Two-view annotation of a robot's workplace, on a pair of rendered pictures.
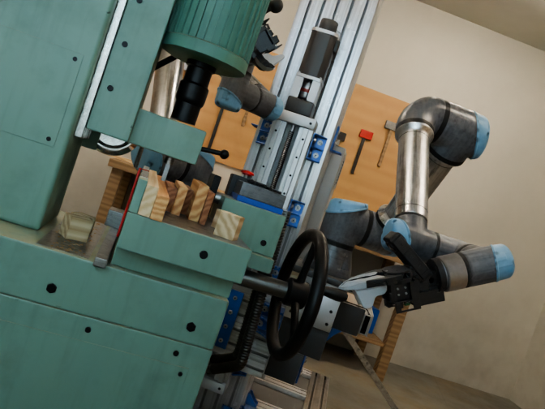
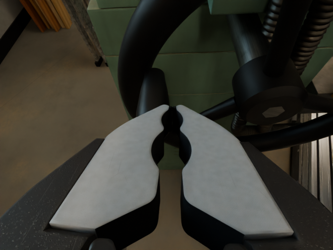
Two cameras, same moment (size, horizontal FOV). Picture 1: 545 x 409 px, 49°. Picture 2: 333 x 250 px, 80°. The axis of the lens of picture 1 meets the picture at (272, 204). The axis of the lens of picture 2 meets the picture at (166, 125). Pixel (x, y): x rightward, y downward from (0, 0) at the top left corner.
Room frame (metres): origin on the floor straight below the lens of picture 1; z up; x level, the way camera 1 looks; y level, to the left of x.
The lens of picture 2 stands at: (1.20, -0.25, 0.97)
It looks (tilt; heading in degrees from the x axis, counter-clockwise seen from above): 60 degrees down; 106
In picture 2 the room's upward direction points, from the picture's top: 4 degrees counter-clockwise
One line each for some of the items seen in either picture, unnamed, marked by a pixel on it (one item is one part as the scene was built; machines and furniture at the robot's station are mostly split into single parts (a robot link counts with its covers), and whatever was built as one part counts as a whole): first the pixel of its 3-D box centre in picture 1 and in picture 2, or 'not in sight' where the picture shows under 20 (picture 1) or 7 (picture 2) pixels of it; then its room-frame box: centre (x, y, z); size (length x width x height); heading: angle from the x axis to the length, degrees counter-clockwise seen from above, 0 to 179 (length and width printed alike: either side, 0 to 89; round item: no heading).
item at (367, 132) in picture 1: (293, 124); not in sight; (4.46, 0.04, 1.50); 2.00 x 0.04 x 0.90; 97
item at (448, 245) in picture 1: (452, 256); not in sight; (1.33, -0.42, 0.99); 0.11 x 0.11 x 0.08; 10
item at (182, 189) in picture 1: (177, 196); not in sight; (1.21, 0.19, 0.93); 0.20 x 0.02 x 0.06; 13
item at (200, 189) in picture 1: (195, 199); not in sight; (1.20, 0.15, 0.94); 0.18 x 0.02 x 0.07; 13
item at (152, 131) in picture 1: (165, 140); not in sight; (1.19, 0.24, 1.03); 0.14 x 0.07 x 0.09; 103
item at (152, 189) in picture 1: (149, 187); not in sight; (1.23, 0.25, 0.92); 0.60 x 0.02 x 0.05; 13
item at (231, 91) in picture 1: (236, 91); not in sight; (1.64, 0.19, 1.22); 0.11 x 0.08 x 0.11; 136
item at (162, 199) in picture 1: (157, 191); not in sight; (1.26, 0.24, 0.92); 0.67 x 0.02 x 0.04; 13
